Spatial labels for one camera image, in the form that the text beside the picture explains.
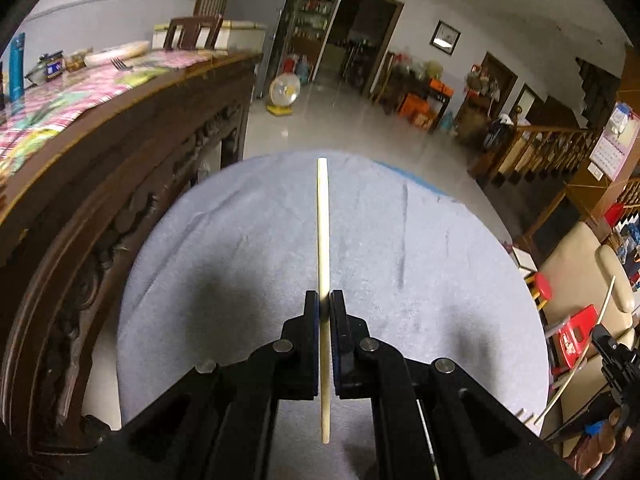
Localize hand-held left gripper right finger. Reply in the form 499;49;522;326
330;290;581;480

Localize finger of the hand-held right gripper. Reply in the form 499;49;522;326
591;324;626;366

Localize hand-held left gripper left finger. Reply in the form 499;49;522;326
100;290;321;480

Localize wooden chopstick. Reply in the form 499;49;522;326
532;275;617;423
316;157;333;445

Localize person's right hand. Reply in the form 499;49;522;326
562;402;633;476

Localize red plastic stool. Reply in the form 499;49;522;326
547;305;601;376

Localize red and yellow stool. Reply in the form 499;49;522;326
530;271;553;311

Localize beige armchair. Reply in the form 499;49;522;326
537;220;638;441

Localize grey table cloth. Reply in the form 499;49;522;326
116;150;551;480

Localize wooden stair railing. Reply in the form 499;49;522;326
470;125;608;191

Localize orange cardboard box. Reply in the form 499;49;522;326
397;92;436;128

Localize dark carved wooden table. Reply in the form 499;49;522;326
0;52;261;456

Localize yellow floor fan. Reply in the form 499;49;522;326
265;72;302;117

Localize wooden side table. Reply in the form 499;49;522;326
372;52;453;131

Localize brown wooden door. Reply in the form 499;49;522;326
467;52;518;111

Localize white chest freezer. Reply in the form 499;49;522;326
152;17;268;101

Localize glass display cabinet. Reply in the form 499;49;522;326
287;0;346;83

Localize wooden chair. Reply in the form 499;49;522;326
164;15;224;52

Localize checkered table cover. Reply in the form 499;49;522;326
0;50;216;176

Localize grey refrigerator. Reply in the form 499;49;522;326
222;0;307;101

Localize white plate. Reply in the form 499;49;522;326
84;40;151;67

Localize blue thermos bottle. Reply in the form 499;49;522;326
9;32;27;103

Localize black cable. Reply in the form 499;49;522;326
542;407;603;443

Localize wall calendar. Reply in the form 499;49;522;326
589;101;640;181

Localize framed wall picture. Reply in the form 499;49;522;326
430;20;462;57

